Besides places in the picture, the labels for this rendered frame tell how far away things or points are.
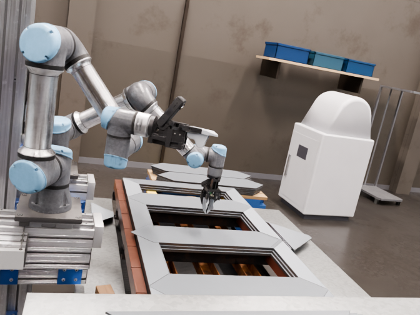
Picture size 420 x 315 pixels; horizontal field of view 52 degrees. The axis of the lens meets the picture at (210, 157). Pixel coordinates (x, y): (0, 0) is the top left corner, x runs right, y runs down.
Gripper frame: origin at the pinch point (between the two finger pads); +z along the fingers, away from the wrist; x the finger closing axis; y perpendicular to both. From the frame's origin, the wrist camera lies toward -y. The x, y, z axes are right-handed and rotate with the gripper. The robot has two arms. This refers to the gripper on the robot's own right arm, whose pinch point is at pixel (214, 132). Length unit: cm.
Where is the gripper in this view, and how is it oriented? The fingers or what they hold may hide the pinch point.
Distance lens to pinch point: 134.3
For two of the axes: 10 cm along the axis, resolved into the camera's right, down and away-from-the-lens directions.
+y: -2.0, 9.7, 1.0
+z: 9.7, 2.1, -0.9
